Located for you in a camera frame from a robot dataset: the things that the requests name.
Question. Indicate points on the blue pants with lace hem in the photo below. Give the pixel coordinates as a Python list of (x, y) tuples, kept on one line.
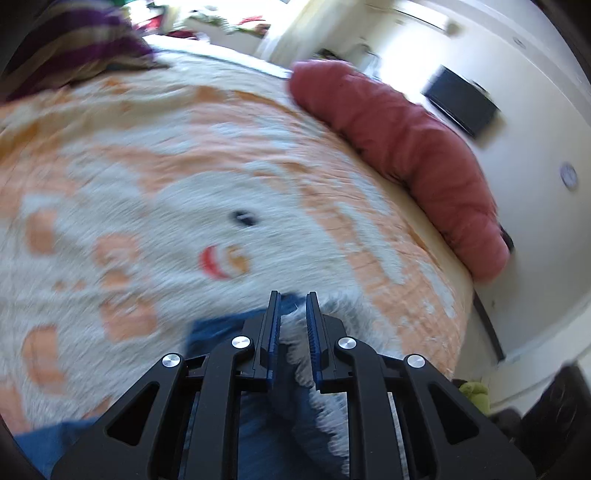
[(261, 429)]

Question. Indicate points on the green plush toy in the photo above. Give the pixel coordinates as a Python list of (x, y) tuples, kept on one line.
[(475, 392)]

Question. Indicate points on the white wall air conditioner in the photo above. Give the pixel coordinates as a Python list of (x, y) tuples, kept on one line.
[(425, 14)]

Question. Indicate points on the orange and white quilted blanket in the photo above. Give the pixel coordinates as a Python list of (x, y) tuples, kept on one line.
[(184, 184)]

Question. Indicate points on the purple striped cloth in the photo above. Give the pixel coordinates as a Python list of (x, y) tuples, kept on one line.
[(69, 41)]

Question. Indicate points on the round white wall fixture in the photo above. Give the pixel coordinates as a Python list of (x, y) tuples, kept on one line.
[(570, 175)]

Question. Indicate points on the black television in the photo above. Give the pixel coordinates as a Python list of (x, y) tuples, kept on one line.
[(461, 99)]

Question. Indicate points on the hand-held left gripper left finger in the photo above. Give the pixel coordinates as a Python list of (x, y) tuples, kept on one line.
[(274, 323)]

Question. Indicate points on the clothes on windowsill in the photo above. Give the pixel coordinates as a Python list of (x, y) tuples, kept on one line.
[(231, 18)]

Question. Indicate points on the red pillow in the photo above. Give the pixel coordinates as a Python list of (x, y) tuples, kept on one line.
[(415, 161)]

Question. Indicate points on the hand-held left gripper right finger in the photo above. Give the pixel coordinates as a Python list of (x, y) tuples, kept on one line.
[(313, 332)]

